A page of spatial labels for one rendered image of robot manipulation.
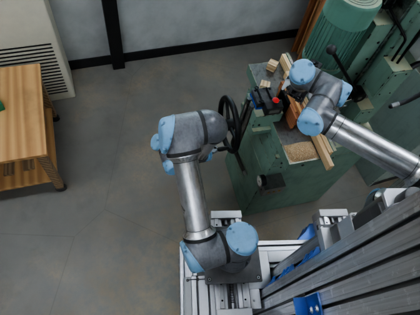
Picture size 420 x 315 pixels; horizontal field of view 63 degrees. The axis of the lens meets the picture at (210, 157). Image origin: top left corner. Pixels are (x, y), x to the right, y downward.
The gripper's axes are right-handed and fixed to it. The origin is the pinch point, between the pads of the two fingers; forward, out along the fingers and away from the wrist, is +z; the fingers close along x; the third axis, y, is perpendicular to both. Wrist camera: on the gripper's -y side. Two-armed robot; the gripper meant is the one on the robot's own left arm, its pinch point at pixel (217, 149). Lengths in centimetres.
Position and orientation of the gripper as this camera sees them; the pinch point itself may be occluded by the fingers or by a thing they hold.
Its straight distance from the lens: 172.1
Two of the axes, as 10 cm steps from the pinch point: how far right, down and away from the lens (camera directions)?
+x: 2.5, 8.5, -4.5
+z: 7.7, 1.1, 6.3
